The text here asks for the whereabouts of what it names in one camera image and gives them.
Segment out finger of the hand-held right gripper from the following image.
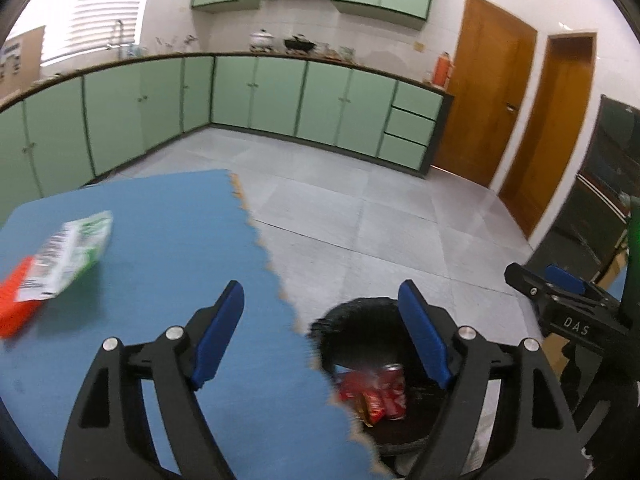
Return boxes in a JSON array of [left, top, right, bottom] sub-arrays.
[[545, 264, 602, 297], [504, 262, 621, 339]]

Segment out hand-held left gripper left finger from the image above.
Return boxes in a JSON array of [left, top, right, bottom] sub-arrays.
[[57, 280, 246, 480]]

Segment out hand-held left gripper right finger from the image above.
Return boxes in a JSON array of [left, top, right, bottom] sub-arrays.
[[397, 280, 588, 480]]

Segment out black trash bin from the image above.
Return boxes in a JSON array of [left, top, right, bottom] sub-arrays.
[[310, 297, 491, 461]]

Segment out red soda can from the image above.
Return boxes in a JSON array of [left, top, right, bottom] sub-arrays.
[[380, 363, 408, 420]]

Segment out red crumpled packet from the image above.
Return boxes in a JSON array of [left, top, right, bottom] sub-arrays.
[[337, 370, 386, 426]]

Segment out dark glass cabinet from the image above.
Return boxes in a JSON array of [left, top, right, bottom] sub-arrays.
[[530, 94, 640, 306]]

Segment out wooden door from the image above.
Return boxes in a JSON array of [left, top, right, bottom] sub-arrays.
[[497, 32, 598, 238], [432, 0, 538, 188]]

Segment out white and green snack packet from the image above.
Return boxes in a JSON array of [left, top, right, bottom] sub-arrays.
[[14, 210, 114, 303]]

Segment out orange mesh packet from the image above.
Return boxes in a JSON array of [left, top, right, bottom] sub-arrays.
[[0, 255, 43, 338]]

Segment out orange thermos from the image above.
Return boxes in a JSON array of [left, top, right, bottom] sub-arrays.
[[432, 51, 456, 87]]

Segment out green base cabinet with sink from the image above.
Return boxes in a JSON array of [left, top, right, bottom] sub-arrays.
[[0, 55, 216, 211]]

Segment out green base cabinet with drawers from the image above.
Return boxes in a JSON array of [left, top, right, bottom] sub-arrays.
[[210, 54, 453, 177]]

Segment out row of glass jars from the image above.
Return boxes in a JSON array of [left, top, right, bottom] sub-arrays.
[[320, 42, 357, 62]]

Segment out black wok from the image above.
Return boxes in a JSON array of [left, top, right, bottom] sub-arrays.
[[283, 34, 318, 55]]

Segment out metal faucet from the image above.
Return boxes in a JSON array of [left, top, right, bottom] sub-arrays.
[[106, 19, 126, 51]]

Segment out cardboard sheet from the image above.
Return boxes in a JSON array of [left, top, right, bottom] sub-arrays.
[[0, 26, 46, 101]]

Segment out white window blinds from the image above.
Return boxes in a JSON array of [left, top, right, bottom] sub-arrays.
[[42, 0, 156, 63]]

